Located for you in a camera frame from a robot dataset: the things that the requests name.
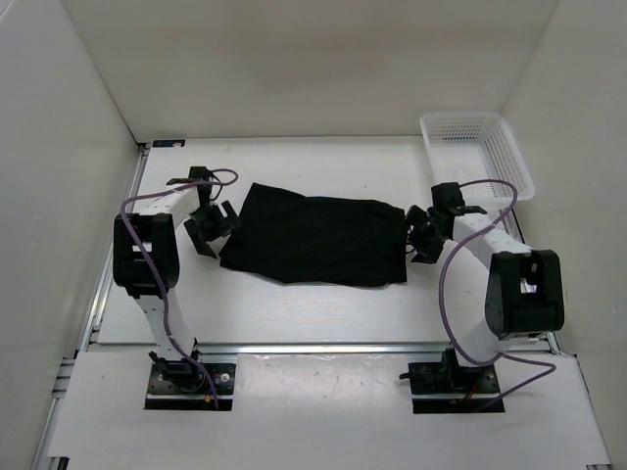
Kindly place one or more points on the dark corner label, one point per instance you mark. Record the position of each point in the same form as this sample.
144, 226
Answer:
168, 143

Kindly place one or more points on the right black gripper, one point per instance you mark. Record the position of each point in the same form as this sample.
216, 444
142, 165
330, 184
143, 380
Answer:
428, 253

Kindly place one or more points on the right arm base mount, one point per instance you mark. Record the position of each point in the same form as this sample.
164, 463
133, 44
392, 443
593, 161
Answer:
445, 387

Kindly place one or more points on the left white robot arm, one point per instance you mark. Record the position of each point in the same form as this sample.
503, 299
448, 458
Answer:
146, 261

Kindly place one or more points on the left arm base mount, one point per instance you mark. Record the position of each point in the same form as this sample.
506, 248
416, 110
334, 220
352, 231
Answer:
179, 385

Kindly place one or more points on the aluminium frame rail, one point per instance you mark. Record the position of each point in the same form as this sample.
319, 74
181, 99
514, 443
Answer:
543, 346

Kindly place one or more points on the black shorts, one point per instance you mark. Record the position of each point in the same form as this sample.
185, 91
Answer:
294, 239

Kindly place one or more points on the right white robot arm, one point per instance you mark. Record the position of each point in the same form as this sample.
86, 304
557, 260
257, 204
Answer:
524, 295

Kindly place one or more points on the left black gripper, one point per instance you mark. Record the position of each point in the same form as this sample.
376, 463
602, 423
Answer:
199, 240

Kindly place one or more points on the white plastic basket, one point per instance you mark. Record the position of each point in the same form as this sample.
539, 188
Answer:
477, 147

